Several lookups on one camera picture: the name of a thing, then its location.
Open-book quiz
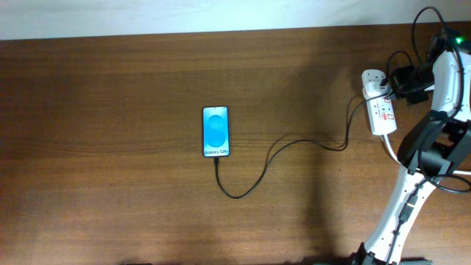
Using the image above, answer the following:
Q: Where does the black charging cable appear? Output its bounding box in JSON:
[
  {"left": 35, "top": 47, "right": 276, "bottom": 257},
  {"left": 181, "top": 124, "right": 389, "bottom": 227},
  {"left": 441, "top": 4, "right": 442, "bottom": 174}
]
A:
[{"left": 213, "top": 49, "right": 414, "bottom": 200}]

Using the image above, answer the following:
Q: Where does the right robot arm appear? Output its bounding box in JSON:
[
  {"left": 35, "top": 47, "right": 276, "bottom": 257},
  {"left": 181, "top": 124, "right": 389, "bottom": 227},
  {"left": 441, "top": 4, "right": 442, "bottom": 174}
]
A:
[{"left": 348, "top": 28, "right": 470, "bottom": 264}]

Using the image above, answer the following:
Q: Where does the blue screen smartphone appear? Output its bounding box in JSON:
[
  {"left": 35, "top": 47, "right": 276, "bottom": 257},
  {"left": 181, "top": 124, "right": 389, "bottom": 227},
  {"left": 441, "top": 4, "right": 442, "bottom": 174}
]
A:
[{"left": 202, "top": 106, "right": 230, "bottom": 158}]

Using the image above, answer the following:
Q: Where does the white power strip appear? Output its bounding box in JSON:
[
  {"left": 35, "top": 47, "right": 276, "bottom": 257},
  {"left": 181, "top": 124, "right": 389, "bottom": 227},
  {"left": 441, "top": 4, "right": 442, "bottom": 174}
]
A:
[{"left": 364, "top": 93, "right": 397, "bottom": 136}]

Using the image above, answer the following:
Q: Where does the white USB charger plug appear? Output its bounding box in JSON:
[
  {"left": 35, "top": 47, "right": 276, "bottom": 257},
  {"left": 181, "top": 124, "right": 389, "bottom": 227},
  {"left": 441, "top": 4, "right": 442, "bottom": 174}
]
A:
[{"left": 361, "top": 69, "right": 391, "bottom": 99}]

